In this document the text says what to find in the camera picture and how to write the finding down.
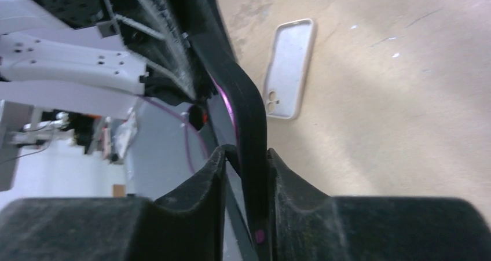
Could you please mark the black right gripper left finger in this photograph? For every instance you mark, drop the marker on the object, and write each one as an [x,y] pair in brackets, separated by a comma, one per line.
[185,224]

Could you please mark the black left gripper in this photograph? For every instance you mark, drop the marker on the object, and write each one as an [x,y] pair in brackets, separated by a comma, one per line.
[151,30]

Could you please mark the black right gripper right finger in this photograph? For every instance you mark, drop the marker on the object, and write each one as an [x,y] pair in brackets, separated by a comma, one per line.
[311,225]

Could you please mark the black phone case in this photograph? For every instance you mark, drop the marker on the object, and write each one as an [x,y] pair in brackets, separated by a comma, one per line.
[208,40]

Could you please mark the purple phone black screen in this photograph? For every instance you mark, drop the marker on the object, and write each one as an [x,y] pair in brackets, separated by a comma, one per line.
[249,164]

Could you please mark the white phone case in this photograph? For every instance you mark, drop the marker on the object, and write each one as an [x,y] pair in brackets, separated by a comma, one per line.
[287,69]

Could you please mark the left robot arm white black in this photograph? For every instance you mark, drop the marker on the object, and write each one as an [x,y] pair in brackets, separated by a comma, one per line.
[25,58]

